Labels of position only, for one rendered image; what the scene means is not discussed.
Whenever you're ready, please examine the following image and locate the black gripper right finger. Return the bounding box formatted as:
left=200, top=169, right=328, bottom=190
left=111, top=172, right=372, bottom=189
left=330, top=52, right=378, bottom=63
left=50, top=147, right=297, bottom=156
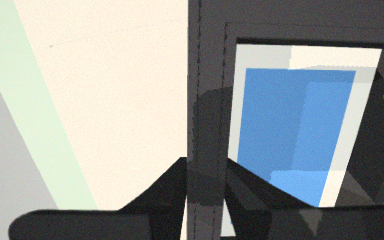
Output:
left=224, top=158, right=384, bottom=240

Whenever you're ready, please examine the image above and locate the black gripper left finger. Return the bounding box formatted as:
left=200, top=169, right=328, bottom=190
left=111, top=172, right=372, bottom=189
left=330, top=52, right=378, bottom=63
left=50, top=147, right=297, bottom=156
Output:
left=8, top=157, right=187, bottom=240

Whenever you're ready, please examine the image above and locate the dark grey picture frame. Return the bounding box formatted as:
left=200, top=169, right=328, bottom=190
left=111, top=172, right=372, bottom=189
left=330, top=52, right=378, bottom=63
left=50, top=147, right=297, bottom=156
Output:
left=186, top=0, right=384, bottom=240

